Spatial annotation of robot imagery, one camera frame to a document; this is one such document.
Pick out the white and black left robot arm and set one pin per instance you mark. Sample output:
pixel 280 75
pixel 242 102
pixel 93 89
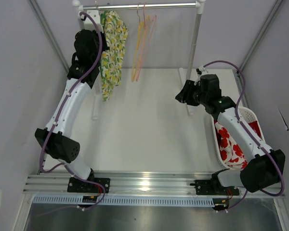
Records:
pixel 55 139

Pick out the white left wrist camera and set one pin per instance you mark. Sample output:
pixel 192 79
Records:
pixel 86 23

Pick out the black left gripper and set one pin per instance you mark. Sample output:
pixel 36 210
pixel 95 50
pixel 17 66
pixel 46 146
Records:
pixel 105 46

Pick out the yellow clothes hanger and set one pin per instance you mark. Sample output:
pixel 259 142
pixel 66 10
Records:
pixel 142 34

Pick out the aluminium mounting rail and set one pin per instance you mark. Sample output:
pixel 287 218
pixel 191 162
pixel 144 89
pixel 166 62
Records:
pixel 122 184

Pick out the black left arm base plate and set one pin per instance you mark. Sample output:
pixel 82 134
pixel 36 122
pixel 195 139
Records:
pixel 78 186

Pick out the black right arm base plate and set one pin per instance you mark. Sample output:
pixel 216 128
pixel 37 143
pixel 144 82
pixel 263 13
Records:
pixel 213 187

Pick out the white plastic laundry basket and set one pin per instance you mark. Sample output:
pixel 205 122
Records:
pixel 243 126

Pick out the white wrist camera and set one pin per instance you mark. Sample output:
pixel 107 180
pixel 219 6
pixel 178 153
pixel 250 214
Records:
pixel 201 71
pixel 86 23

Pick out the green clothes hanger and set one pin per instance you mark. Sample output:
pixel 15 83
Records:
pixel 101 13

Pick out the red poppy print skirt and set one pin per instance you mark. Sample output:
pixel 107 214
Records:
pixel 229 151

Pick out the pink clothes hanger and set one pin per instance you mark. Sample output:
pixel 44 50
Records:
pixel 152 26

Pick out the slotted grey cable duct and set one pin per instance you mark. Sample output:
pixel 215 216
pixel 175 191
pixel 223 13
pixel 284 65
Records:
pixel 125 200

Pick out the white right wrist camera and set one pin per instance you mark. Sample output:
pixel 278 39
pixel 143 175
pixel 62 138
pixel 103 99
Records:
pixel 201 71

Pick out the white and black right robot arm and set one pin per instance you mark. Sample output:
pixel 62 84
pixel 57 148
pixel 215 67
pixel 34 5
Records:
pixel 264 165

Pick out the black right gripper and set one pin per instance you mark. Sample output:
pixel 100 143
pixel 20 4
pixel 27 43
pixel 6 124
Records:
pixel 185 96

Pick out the lemon print skirt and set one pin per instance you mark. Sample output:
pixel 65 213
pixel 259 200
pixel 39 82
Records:
pixel 116 33

